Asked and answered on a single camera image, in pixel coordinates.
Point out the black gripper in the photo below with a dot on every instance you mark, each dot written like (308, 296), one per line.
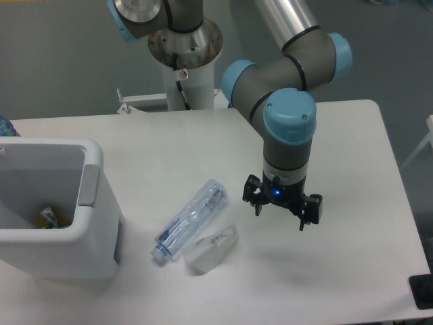
(283, 194)

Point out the clear plastic bottle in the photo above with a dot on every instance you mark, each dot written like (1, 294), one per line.
(203, 206)

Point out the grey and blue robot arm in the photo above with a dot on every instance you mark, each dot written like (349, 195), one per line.
(275, 98)

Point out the white trash can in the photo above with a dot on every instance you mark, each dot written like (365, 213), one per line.
(66, 175)

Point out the black object at edge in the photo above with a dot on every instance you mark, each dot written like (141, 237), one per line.
(421, 288)

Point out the yellow wrapper in bin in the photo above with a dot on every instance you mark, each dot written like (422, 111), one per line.
(50, 218)

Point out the white frame at right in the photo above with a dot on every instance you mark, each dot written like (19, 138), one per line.
(425, 141)

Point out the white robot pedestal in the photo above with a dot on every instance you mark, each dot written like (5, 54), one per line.
(187, 64)

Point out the white base bracket left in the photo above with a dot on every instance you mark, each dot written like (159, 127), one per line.
(141, 103)

